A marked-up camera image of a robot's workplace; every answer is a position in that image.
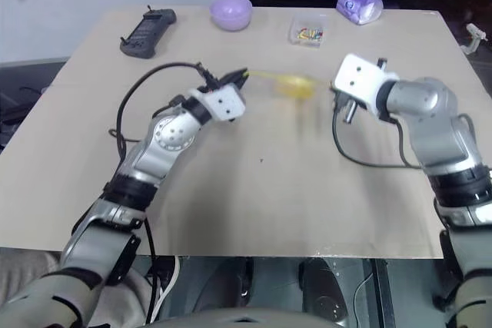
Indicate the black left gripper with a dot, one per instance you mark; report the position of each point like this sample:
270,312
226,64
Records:
225,83

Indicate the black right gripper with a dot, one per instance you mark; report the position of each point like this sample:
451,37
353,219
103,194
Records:
342,101

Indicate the clear yellow-seal zip bag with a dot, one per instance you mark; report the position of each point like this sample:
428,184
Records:
265,76

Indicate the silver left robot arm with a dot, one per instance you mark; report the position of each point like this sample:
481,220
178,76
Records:
153,151

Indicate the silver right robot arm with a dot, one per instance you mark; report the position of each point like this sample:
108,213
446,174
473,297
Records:
442,132

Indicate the purple plastic bowl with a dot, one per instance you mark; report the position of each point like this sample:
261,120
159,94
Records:
230,13

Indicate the clear box of coloured bits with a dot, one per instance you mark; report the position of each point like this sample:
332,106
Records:
309,32

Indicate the dark grey remote controller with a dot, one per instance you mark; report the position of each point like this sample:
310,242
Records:
148,34

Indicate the white clamp tool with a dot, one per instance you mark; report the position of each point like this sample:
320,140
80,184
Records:
472,40

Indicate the large dark rounded shape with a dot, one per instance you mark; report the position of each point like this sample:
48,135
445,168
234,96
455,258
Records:
324,293

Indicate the black table leg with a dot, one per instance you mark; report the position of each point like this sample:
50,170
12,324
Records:
383,293

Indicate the small dark rounded shape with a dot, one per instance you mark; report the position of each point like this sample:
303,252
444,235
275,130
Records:
243,278

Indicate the dark furniture beside table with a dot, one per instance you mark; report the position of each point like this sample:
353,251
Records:
23,90

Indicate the black shoe with white sole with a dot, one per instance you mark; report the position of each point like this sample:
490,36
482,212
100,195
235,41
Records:
173,285

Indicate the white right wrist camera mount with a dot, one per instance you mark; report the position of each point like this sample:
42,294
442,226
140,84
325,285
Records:
357,76

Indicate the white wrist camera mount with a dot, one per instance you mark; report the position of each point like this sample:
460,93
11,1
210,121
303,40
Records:
225,103
357,76

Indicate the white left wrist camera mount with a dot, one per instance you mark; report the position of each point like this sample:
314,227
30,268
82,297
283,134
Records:
225,103

